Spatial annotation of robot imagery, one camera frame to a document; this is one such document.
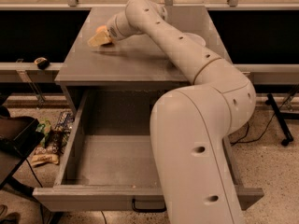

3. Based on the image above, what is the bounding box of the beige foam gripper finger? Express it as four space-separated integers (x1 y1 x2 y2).
88 30 112 47

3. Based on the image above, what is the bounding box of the orange fruit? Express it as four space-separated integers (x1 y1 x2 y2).
96 25 107 33

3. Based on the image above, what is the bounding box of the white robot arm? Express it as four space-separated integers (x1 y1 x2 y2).
88 0 256 224

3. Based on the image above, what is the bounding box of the grey open top drawer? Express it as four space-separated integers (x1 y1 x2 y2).
34 92 263 211

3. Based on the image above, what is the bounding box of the grey cabinet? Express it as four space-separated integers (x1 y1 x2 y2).
55 7 246 118

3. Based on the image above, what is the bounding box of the black tape measure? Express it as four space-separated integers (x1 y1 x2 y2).
35 57 50 70

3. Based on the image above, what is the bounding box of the white ceramic bowl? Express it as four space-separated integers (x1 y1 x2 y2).
186 33 206 47

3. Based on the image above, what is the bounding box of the green snack bag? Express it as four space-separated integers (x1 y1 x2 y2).
36 119 51 147

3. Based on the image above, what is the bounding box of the snack bag on floor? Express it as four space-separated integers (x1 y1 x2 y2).
31 146 59 166

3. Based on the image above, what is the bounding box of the black table left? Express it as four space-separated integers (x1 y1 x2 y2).
0 105 44 195

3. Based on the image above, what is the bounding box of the black stand leg with caster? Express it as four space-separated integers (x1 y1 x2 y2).
265 93 299 147

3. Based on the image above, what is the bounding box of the black wire basket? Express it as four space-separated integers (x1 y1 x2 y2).
55 111 74 132

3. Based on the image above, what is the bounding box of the metal rail shelf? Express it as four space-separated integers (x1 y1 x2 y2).
0 63 63 83

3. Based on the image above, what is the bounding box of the black cable on floor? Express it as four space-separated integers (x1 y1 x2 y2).
230 109 278 147

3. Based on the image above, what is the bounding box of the black drawer handle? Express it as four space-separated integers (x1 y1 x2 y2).
131 199 166 213

